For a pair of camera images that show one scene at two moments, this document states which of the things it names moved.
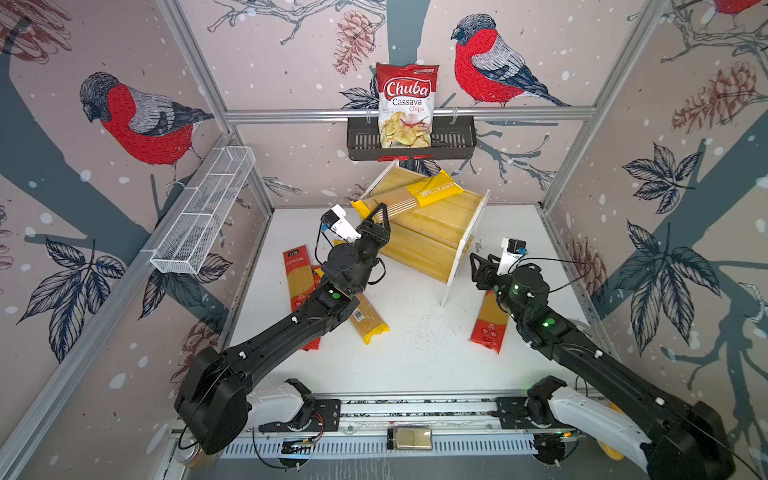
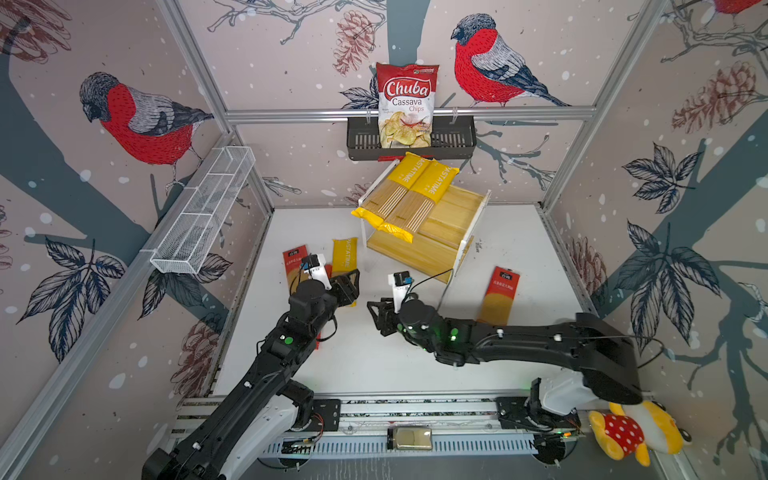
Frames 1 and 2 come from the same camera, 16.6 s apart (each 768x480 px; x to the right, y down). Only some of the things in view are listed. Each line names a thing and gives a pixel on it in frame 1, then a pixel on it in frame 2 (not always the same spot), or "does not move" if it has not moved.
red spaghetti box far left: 299,273 does not move
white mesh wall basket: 183,248 does not move
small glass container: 409,438 does not move
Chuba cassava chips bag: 406,96 does not move
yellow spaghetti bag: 366,320 to 410,212
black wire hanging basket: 451,140 does not move
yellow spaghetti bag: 413,196 to 392,190
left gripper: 373,233 to 342,284
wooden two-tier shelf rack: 433,240 does not move
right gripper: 486,273 to 386,316
